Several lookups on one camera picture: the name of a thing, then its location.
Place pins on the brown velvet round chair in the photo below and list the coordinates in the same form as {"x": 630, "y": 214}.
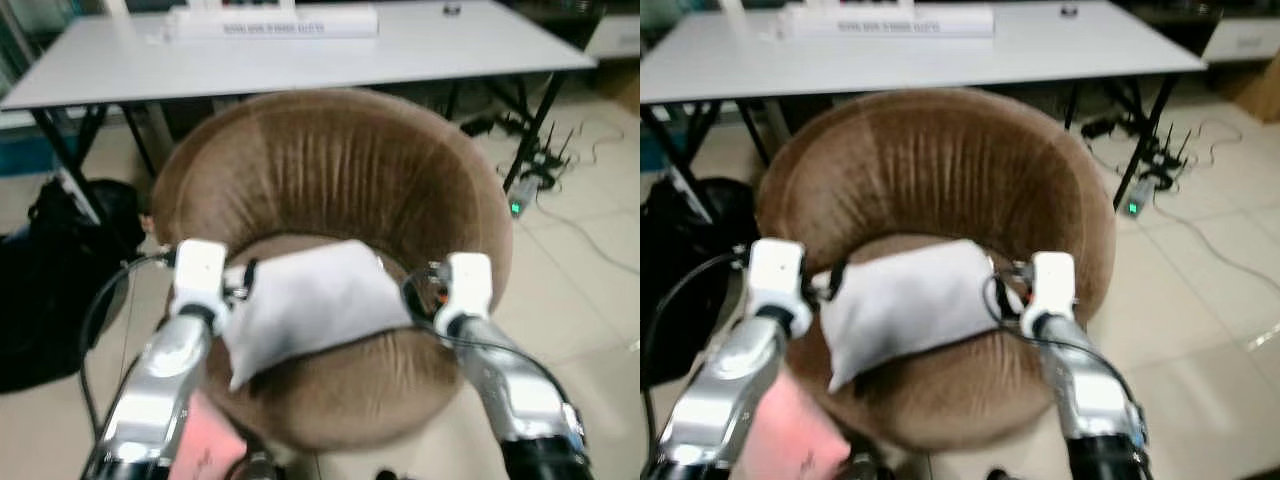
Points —
{"x": 940, "y": 160}
{"x": 330, "y": 160}

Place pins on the black router with antennas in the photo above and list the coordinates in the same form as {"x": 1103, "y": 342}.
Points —
{"x": 1165, "y": 170}
{"x": 548, "y": 165}

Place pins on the black bag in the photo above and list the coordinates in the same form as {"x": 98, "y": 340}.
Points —
{"x": 690, "y": 280}
{"x": 50, "y": 290}

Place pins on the black power adapter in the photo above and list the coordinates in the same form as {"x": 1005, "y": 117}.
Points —
{"x": 478, "y": 127}
{"x": 1100, "y": 128}

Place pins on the white rectangular table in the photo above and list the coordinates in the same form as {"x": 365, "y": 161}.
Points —
{"x": 920, "y": 60}
{"x": 300, "y": 60}

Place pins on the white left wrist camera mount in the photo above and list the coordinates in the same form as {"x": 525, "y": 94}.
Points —
{"x": 200, "y": 270}
{"x": 775, "y": 270}

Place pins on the long white printed box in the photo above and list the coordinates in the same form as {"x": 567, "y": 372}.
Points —
{"x": 890, "y": 24}
{"x": 270, "y": 25}

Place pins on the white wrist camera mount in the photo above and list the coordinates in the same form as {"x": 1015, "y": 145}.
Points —
{"x": 470, "y": 285}
{"x": 775, "y": 270}
{"x": 200, "y": 270}
{"x": 1052, "y": 285}

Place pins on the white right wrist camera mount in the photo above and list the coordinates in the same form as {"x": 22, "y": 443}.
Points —
{"x": 1052, "y": 285}
{"x": 470, "y": 285}

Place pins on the brown cardboard box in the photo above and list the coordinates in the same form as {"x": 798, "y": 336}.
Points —
{"x": 1260, "y": 92}
{"x": 622, "y": 88}

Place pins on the power strip with green light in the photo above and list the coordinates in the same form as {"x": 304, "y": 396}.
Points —
{"x": 522, "y": 195}
{"x": 1137, "y": 198}

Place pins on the grey pillow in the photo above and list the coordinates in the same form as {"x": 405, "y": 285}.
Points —
{"x": 310, "y": 300}
{"x": 910, "y": 300}

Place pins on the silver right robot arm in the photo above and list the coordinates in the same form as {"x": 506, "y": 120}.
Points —
{"x": 1095, "y": 385}
{"x": 510, "y": 385}

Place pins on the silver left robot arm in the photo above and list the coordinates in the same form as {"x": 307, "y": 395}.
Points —
{"x": 160, "y": 380}
{"x": 735, "y": 380}

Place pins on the pink pillow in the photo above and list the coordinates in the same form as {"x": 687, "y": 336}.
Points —
{"x": 790, "y": 440}
{"x": 205, "y": 445}

